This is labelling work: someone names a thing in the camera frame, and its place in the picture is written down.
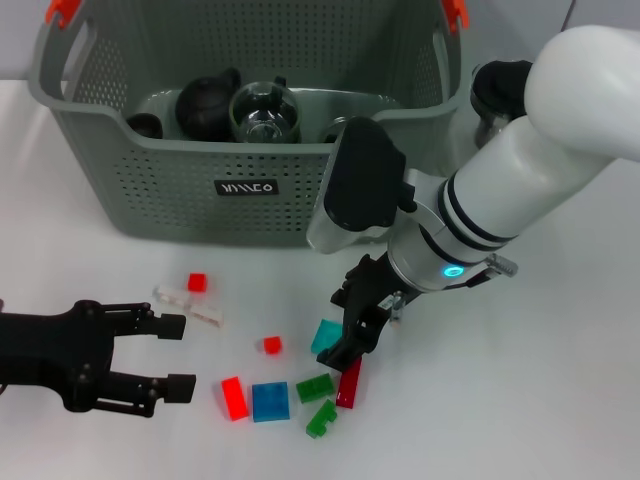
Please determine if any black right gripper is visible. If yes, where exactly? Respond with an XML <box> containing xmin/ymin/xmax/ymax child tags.
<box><xmin>316</xmin><ymin>253</ymin><xmax>417</xmax><ymax>375</ymax></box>

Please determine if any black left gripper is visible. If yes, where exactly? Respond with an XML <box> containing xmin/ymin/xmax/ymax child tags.
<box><xmin>0</xmin><ymin>298</ymin><xmax>198</xmax><ymax>420</ymax></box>

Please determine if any teal square brick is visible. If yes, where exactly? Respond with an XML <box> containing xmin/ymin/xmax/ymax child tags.
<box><xmin>310</xmin><ymin>318</ymin><xmax>346</xmax><ymax>355</ymax></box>

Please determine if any dark red long brick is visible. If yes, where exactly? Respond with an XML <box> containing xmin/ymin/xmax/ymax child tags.
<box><xmin>335</xmin><ymin>356</ymin><xmax>364</xmax><ymax>409</ymax></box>

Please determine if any glass teacup black sleeve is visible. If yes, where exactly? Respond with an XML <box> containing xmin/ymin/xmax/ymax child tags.
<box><xmin>319</xmin><ymin>115</ymin><xmax>352</xmax><ymax>144</ymax></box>
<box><xmin>228</xmin><ymin>74</ymin><xmax>303</xmax><ymax>145</ymax></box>

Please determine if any grey perforated storage bin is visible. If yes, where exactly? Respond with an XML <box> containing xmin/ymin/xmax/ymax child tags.
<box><xmin>27</xmin><ymin>0</ymin><xmax>474</xmax><ymax>249</ymax></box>

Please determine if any white toy brick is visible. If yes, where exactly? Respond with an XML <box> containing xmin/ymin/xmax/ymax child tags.
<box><xmin>189</xmin><ymin>303</ymin><xmax>225</xmax><ymax>329</ymax></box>
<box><xmin>152</xmin><ymin>284</ymin><xmax>194</xmax><ymax>307</ymax></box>

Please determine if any bright red rectangular brick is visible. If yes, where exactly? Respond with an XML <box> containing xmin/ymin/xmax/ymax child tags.
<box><xmin>221</xmin><ymin>377</ymin><xmax>250</xmax><ymax>422</ymax></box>

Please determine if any green rectangular brick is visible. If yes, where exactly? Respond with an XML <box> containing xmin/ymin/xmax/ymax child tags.
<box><xmin>295</xmin><ymin>373</ymin><xmax>335</xmax><ymax>404</ymax></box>

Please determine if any blue square brick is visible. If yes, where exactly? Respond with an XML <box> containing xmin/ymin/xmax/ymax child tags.
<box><xmin>251</xmin><ymin>381</ymin><xmax>291</xmax><ymax>424</ymax></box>

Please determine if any green L-shaped brick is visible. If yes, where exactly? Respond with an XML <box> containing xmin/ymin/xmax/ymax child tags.
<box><xmin>305</xmin><ymin>398</ymin><xmax>339</xmax><ymax>440</ymax></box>

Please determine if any small black clay cup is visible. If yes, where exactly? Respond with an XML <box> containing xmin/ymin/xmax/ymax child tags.
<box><xmin>126</xmin><ymin>113</ymin><xmax>164</xmax><ymax>140</ymax></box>

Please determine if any black clay teapot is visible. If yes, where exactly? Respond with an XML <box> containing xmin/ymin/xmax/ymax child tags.
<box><xmin>174</xmin><ymin>65</ymin><xmax>244</xmax><ymax>142</ymax></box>

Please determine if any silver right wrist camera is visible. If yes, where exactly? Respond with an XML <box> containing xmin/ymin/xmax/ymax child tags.
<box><xmin>305</xmin><ymin>115</ymin><xmax>417</xmax><ymax>255</ymax></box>

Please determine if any glass teapot black handle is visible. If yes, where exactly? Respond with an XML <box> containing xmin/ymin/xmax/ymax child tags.
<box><xmin>469</xmin><ymin>58</ymin><xmax>534</xmax><ymax>150</ymax></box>

